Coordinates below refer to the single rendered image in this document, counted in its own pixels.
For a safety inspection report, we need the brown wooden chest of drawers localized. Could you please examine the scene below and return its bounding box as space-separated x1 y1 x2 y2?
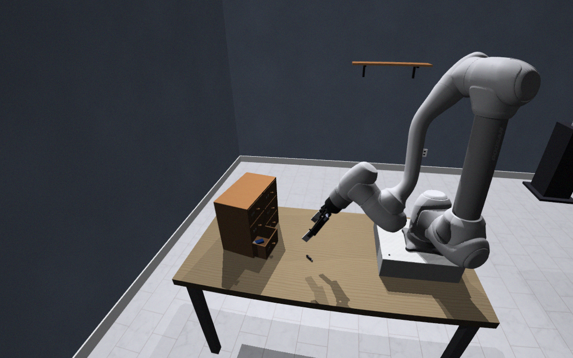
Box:
213 172 277 258

